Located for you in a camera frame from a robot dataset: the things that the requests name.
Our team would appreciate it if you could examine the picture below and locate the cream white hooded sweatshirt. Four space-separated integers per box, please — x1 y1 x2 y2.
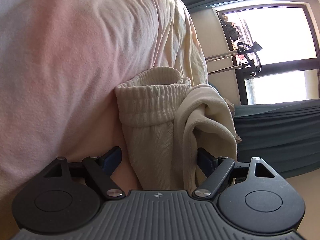
115 67 237 192

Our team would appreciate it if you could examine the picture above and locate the teal curtain left of window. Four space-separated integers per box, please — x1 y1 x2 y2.
233 99 319 178

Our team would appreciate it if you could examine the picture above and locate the dark framed window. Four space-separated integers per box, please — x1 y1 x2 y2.
217 3 319 105

